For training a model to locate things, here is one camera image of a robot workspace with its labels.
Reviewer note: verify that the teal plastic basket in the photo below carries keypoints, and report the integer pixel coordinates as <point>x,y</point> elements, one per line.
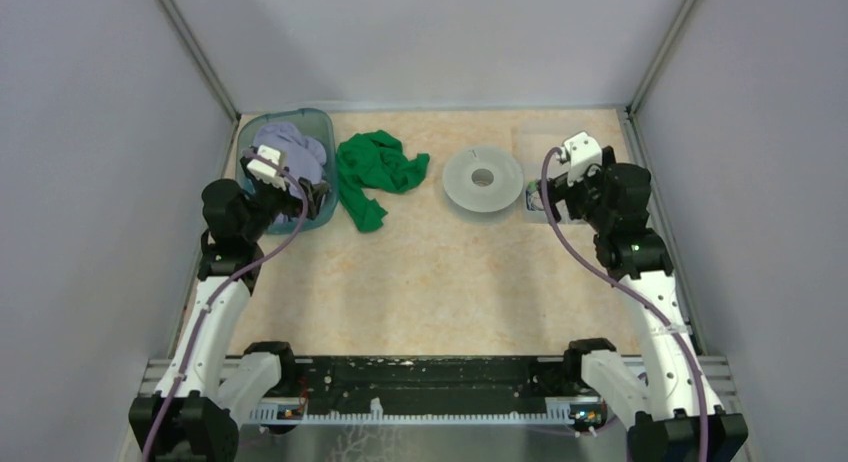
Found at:
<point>311,122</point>

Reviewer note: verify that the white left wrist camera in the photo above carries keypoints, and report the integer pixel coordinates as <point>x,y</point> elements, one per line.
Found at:
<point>263,166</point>

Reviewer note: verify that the clear plastic box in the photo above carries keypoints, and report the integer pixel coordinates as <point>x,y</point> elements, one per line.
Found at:
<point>529,148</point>

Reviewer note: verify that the lavender cloth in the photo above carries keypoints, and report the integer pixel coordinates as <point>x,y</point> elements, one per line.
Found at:
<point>306,156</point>

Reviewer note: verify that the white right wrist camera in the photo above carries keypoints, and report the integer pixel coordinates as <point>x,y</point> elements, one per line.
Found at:
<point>582,155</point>

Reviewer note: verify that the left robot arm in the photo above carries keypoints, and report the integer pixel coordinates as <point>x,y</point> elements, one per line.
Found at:
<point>195,413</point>

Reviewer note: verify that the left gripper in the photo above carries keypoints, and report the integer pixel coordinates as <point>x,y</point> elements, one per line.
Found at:
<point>293,205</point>

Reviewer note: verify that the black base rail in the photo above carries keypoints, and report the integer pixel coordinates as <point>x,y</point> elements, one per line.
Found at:
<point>394,390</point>

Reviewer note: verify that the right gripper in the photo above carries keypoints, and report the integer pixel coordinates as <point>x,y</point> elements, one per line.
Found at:
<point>559,189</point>

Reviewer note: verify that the white filament spool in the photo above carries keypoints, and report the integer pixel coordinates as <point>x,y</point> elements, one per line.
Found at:
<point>482,179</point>

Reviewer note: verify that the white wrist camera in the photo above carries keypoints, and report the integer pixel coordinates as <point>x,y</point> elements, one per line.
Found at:
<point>582,155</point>
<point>263,166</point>

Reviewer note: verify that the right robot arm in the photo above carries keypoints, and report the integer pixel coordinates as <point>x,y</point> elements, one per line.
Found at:
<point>598,209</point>

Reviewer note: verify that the green cloth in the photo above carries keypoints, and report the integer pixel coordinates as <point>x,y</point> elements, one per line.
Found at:
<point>375,160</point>

